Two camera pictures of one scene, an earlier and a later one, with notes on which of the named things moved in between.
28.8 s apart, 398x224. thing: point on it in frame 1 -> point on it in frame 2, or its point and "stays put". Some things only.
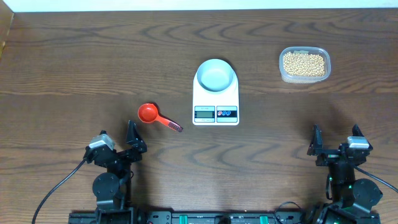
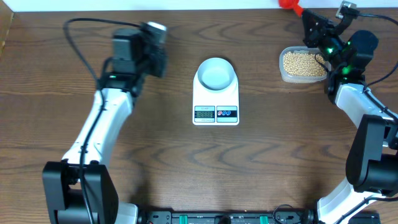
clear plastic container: (304, 65) stays put
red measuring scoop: (148, 112) -> (292, 4)
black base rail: (197, 217) stays put
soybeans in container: (303, 64) stays put
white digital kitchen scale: (215, 108) stays put
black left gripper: (140, 145) -> (161, 63)
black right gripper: (329, 155) -> (313, 37)
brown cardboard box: (6, 18) stays put
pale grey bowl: (214, 74) stays put
